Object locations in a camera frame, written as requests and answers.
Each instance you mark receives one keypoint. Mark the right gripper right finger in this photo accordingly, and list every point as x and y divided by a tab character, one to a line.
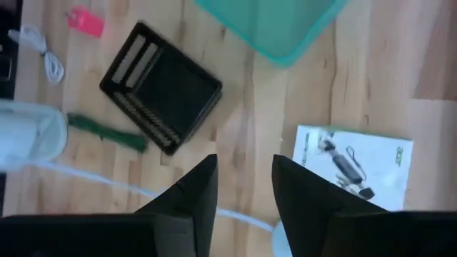
303	200

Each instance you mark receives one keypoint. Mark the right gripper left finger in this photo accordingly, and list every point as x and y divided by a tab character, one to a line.
200	200

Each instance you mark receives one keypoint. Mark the white adapter booklet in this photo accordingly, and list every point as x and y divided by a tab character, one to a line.
385	160

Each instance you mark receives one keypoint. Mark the dark green stick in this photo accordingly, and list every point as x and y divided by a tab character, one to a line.
107	132

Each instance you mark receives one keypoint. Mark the pink USB wall charger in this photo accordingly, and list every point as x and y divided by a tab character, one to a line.
85	22

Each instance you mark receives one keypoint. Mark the teal translucent plastic bin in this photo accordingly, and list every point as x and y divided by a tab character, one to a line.
278	28

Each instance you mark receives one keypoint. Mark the black mesh plastic basket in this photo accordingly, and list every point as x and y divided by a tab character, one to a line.
178	93

